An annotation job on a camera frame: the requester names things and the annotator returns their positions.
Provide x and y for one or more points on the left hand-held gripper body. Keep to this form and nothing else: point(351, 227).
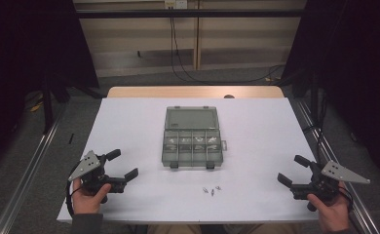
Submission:
point(92, 175)

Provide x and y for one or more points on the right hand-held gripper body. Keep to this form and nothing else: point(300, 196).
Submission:
point(324, 185)

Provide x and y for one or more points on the small metal rivet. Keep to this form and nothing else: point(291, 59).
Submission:
point(212, 192)
point(218, 187)
point(205, 189)

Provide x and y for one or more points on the clear grey compartment box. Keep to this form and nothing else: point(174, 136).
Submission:
point(191, 118)

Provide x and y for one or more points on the person's left hand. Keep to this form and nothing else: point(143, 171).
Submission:
point(87, 203)

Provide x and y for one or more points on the person's right hand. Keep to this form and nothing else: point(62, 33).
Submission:
point(334, 214)

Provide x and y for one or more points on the wooden table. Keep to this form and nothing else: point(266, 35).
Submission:
point(178, 92)

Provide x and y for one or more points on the right black curtain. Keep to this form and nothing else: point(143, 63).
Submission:
point(357, 65)

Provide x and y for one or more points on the black curtain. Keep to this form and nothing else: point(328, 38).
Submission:
point(357, 65)
point(32, 48)

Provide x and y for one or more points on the left black curtain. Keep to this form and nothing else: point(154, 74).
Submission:
point(32, 48)

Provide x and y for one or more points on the black horizontal bar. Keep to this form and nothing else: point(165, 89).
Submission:
point(129, 13)

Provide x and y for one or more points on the metal floor rail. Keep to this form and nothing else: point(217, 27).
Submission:
point(311, 120)
point(29, 169)

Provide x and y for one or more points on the wooden wall post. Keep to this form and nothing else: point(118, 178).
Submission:
point(197, 39)

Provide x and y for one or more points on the white wall outlet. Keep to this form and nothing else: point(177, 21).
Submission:
point(176, 3)

